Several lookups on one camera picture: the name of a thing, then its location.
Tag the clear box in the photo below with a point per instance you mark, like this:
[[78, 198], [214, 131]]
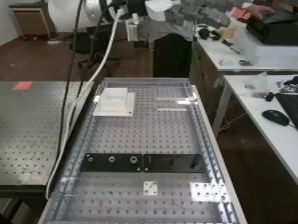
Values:
[[146, 140]]

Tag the small white box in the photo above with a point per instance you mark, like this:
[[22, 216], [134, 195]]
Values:
[[114, 101]]

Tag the black plate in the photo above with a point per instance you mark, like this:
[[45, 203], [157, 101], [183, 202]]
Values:
[[173, 163]]

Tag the person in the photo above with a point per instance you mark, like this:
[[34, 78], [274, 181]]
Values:
[[173, 56]]

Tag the small white square plate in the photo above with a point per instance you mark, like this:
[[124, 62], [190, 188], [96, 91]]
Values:
[[150, 188]]

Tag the white desk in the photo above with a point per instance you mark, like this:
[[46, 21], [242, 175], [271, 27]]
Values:
[[266, 56], [261, 110]]

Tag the black headphones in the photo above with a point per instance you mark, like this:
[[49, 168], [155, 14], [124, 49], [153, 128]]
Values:
[[207, 33]]

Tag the black computer mouse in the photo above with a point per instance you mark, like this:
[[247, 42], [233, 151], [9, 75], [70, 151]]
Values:
[[275, 117]]

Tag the black keyboard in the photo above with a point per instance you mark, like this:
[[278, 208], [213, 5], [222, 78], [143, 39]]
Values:
[[290, 108]]

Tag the black laptop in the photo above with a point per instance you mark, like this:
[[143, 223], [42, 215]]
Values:
[[274, 30]]

